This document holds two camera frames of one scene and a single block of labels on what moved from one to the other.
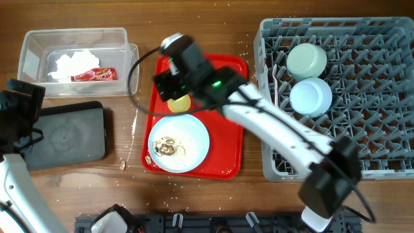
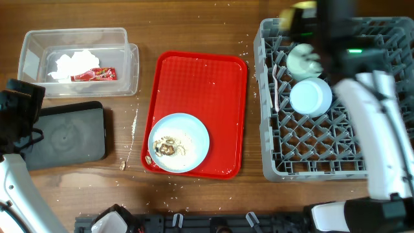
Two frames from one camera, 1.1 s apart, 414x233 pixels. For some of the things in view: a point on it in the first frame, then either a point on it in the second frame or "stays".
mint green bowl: [306, 60] stays
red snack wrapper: [100, 74] stays
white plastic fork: [274, 75] stays
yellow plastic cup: [180, 105] to [285, 15]
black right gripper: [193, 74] to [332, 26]
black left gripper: [31, 105] stays
